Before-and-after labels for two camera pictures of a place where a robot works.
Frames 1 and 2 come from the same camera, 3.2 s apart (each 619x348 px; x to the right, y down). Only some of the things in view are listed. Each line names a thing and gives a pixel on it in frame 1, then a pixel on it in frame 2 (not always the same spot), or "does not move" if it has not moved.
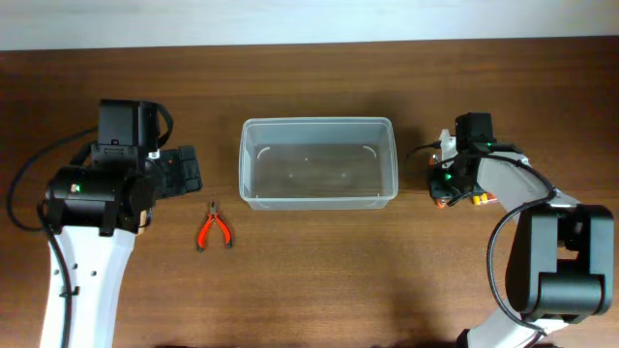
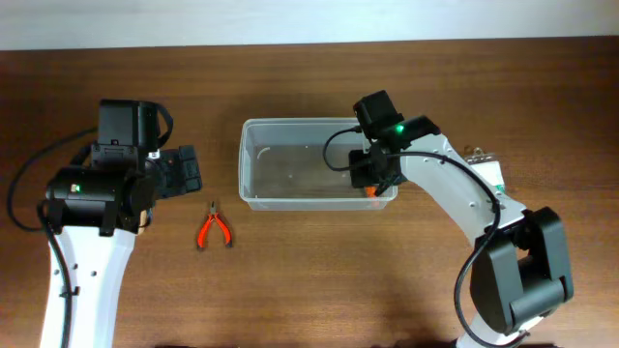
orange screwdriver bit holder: (432, 161) -> (371, 192)
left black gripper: (181, 170) does not move
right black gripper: (440, 188) -> (367, 175)
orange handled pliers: (214, 216) does not move
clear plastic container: (317, 163) does not move
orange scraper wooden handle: (142, 222) does not move
